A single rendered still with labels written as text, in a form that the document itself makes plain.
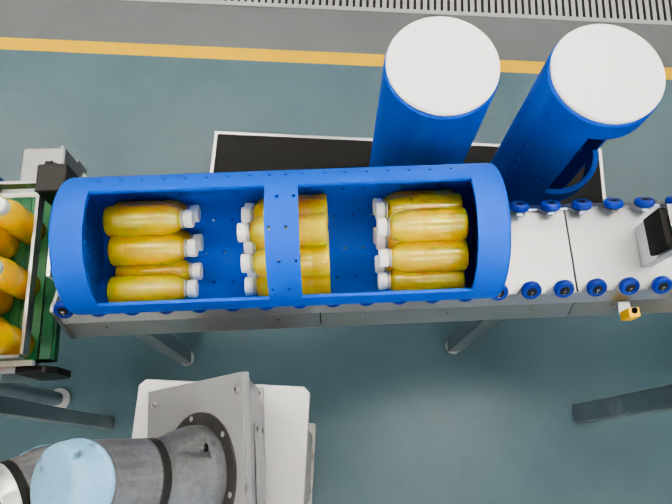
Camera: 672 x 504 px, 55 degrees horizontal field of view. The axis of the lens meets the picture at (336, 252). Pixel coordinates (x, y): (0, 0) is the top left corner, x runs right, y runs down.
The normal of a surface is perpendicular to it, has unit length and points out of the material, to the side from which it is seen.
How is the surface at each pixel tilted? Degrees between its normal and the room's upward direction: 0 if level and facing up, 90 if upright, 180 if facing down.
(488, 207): 1
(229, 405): 45
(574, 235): 0
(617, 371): 0
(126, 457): 54
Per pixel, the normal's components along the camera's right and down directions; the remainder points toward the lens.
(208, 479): 0.48, -0.19
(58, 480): -0.59, -0.21
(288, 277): 0.04, 0.55
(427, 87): 0.01, -0.31
